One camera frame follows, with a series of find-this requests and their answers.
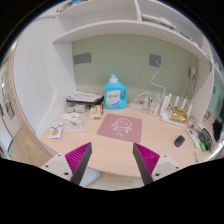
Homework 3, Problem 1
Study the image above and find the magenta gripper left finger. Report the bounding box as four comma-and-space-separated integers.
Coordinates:
42, 143, 92, 185

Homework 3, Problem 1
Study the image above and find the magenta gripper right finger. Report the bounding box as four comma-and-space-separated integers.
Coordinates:
133, 143, 181, 185

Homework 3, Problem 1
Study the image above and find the black computer mouse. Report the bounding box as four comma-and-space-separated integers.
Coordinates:
174, 135, 185, 147

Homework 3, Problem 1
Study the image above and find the pink mouse pad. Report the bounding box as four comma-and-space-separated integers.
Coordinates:
97, 113, 142, 143

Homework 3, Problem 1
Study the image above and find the white yellow packet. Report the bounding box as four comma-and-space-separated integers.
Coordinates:
49, 121, 63, 139

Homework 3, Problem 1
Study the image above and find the clear plastic bag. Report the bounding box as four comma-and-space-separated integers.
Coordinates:
62, 113, 88, 133

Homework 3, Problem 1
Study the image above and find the white remote control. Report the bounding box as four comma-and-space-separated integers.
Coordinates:
187, 129, 200, 149

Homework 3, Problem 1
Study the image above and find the gold foil bag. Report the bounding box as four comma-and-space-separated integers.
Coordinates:
170, 107, 187, 123

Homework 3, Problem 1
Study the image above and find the black pouch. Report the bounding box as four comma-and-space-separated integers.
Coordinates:
199, 128, 213, 150

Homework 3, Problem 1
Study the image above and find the small yellow-white box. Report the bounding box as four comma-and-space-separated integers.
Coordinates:
90, 105, 103, 119

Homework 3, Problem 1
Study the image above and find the small clear bottle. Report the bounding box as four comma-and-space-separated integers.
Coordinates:
150, 97, 160, 116

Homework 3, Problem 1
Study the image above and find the stack of books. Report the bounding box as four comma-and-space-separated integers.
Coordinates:
67, 91, 103, 105

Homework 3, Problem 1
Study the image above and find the blue detergent bottle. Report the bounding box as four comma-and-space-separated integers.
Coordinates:
104, 73, 128, 110

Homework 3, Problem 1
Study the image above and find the white shelf unit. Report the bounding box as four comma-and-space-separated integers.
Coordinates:
35, 0, 218, 138

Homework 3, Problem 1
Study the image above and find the grey wall socket right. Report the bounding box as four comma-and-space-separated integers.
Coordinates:
149, 54, 161, 67

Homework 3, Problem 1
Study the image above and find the grey wall socket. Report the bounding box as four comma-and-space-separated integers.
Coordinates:
149, 54, 161, 67
74, 53, 91, 64

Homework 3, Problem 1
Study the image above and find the grey wall socket left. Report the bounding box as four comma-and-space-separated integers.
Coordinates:
74, 53, 91, 64

